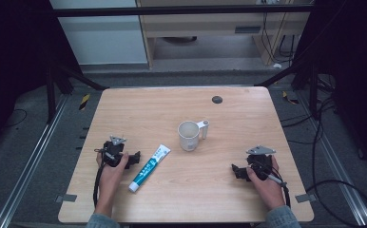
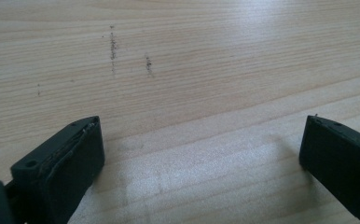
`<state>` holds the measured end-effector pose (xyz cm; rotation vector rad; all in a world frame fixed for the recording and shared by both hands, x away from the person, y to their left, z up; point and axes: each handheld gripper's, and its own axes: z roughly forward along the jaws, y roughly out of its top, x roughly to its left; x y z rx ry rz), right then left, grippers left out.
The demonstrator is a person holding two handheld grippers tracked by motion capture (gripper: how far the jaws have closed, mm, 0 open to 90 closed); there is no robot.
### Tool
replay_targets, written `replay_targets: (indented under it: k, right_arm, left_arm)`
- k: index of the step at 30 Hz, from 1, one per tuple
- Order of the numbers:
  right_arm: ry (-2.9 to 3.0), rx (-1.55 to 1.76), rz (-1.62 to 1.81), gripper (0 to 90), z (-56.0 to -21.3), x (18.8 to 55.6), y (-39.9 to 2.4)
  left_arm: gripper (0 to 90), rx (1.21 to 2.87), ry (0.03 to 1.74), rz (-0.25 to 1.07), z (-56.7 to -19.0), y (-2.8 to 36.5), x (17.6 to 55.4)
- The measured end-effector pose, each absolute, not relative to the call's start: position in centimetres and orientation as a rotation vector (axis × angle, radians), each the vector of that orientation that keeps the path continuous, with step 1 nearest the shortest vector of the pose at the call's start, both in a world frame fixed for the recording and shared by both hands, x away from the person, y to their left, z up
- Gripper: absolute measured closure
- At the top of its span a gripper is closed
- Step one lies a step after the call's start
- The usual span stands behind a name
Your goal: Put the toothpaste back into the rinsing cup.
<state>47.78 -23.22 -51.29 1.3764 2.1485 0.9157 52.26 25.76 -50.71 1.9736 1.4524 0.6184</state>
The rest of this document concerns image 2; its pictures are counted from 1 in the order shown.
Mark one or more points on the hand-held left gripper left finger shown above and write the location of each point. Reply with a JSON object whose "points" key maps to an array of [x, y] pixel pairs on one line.
{"points": [[60, 168]]}

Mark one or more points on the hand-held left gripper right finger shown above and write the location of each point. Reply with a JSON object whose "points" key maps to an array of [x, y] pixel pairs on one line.
{"points": [[339, 158]]}

